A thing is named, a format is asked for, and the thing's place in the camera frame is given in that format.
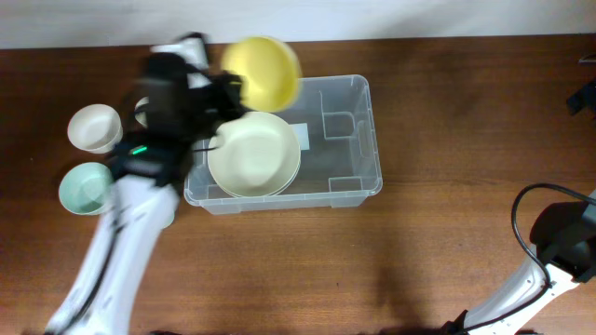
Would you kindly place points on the mint green cup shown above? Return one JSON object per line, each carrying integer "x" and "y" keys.
{"x": 167, "y": 219}

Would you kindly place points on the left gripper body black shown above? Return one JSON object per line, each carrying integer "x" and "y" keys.
{"x": 221, "y": 102}

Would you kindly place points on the mint green bowl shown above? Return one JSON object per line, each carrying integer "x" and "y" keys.
{"x": 85, "y": 188}

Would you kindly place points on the white small bowl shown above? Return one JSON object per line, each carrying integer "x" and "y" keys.
{"x": 96, "y": 129}

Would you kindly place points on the cream plate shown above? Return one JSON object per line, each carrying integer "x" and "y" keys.
{"x": 255, "y": 154}
{"x": 278, "y": 191}

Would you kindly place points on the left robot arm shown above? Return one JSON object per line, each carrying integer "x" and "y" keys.
{"x": 148, "y": 166}

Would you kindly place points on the white label in container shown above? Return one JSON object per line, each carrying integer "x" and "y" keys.
{"x": 302, "y": 134}

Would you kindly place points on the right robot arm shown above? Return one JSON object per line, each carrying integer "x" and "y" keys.
{"x": 559, "y": 257}

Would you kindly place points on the cream white cup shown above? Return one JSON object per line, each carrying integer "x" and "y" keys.
{"x": 139, "y": 112}

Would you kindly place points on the yellow bowl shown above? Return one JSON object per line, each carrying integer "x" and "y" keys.
{"x": 269, "y": 70}

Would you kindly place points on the clear plastic storage container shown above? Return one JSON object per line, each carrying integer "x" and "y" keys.
{"x": 341, "y": 168}

